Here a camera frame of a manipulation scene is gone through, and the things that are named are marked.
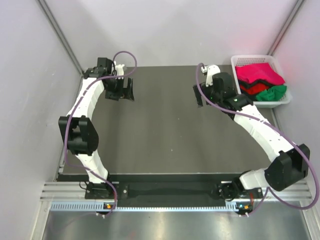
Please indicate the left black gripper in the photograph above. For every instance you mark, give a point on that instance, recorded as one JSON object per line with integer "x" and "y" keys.
{"x": 120, "y": 93}

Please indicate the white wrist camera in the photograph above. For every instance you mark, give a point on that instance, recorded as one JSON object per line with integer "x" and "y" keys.
{"x": 209, "y": 71}
{"x": 118, "y": 70}

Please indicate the red t shirt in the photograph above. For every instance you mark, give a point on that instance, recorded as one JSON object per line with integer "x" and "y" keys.
{"x": 253, "y": 97}

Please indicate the left aluminium corner post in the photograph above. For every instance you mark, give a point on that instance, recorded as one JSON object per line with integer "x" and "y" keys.
{"x": 59, "y": 34}

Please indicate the green t shirt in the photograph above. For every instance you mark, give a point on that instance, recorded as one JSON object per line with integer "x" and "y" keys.
{"x": 272, "y": 94}

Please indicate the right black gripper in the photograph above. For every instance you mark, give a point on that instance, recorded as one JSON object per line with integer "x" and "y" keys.
{"x": 205, "y": 89}

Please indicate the aluminium corner post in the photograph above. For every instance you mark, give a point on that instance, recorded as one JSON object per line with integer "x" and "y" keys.
{"x": 59, "y": 34}
{"x": 298, "y": 4}

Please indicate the pink t shirt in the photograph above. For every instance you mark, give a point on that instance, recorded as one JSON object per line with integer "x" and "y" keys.
{"x": 258, "y": 73}

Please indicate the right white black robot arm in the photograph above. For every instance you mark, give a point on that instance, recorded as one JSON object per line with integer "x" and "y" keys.
{"x": 288, "y": 164}

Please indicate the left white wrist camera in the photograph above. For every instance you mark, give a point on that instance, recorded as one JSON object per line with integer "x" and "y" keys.
{"x": 118, "y": 70}

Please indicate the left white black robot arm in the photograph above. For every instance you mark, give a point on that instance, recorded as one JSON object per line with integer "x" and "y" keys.
{"x": 79, "y": 136}

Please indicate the black t shirt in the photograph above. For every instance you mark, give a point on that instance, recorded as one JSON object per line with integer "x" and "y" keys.
{"x": 251, "y": 88}

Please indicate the white plastic basket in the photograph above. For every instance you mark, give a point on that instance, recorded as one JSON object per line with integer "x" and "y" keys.
{"x": 248, "y": 59}

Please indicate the right aluminium corner post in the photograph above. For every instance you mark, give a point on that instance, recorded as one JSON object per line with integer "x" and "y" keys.
{"x": 298, "y": 4}

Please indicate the aluminium frame rail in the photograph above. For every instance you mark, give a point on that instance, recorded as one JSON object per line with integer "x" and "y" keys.
{"x": 71, "y": 191}

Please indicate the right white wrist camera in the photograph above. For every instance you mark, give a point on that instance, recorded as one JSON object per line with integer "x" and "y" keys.
{"x": 209, "y": 71}

